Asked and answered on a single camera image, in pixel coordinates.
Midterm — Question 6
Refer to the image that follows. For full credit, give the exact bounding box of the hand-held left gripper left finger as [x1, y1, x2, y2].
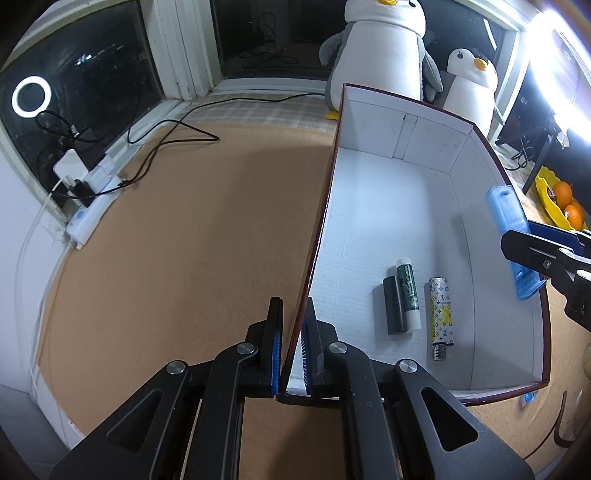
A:
[48, 296, 284, 480]

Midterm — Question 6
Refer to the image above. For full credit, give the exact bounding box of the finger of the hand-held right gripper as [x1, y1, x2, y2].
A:
[527, 220, 591, 247]
[501, 228, 591, 330]

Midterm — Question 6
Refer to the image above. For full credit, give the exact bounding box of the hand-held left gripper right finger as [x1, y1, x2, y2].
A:
[299, 298, 536, 480]

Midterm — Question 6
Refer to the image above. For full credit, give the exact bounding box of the blue phone stand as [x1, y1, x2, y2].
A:
[485, 185, 548, 301]

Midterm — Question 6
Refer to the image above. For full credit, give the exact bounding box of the black cylinder tube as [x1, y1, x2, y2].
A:
[382, 276, 409, 335]

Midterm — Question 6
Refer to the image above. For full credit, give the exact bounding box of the patterned white lighter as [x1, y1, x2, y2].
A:
[428, 277, 457, 361]

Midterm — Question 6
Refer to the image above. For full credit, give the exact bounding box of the green white lip balm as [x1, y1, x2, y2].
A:
[394, 258, 422, 332]

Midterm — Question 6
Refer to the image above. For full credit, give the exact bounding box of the red cardboard box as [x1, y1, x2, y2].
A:
[277, 83, 552, 407]

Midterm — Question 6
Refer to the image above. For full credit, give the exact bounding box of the yellow fruit bowl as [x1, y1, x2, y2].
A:
[534, 166, 587, 232]

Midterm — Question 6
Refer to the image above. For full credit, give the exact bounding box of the tan mat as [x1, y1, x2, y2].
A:
[37, 122, 591, 480]

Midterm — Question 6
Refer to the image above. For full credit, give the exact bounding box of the small penguin plush toy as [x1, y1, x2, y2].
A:
[443, 47, 499, 134]

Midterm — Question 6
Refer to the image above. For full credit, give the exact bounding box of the white power strip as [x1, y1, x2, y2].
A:
[65, 157, 123, 250]

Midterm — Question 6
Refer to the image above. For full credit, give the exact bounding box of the large penguin plush toy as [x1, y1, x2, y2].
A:
[320, 0, 444, 121]

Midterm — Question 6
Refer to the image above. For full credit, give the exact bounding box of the checked cloth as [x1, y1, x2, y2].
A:
[182, 92, 342, 134]

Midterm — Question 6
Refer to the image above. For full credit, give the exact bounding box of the black plug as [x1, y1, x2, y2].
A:
[69, 180, 100, 208]

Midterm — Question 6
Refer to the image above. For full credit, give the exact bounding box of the white power adapter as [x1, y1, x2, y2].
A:
[53, 148, 88, 183]

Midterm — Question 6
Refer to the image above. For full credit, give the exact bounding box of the black ring light cable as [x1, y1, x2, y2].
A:
[496, 134, 529, 169]

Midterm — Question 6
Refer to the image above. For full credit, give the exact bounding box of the white ring light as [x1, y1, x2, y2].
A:
[526, 0, 591, 139]

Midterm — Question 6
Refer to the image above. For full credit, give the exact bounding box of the black power cable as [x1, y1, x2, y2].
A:
[117, 95, 221, 188]

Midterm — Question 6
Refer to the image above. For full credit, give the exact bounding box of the white window frame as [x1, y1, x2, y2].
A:
[0, 0, 527, 222]

